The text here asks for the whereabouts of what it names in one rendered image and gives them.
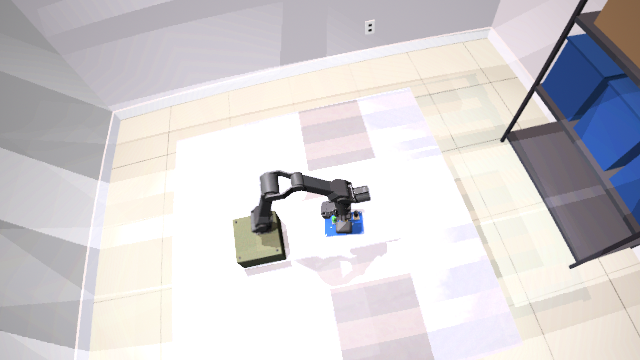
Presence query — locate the blue circuit board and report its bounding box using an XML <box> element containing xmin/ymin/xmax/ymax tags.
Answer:
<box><xmin>324</xmin><ymin>210</ymin><xmax>364</xmax><ymax>237</ymax></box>

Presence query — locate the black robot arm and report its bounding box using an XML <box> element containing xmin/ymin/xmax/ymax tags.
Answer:
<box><xmin>250</xmin><ymin>170</ymin><xmax>371</xmax><ymax>235</ymax></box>

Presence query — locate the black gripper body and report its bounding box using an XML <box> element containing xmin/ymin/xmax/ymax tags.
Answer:
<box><xmin>335</xmin><ymin>204</ymin><xmax>352</xmax><ymax>234</ymax></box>

